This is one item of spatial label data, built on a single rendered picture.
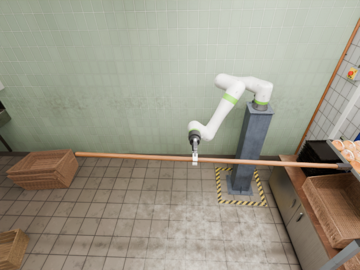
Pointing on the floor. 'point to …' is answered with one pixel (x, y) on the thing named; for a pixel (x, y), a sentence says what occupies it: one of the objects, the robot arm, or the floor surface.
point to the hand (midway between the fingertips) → (194, 159)
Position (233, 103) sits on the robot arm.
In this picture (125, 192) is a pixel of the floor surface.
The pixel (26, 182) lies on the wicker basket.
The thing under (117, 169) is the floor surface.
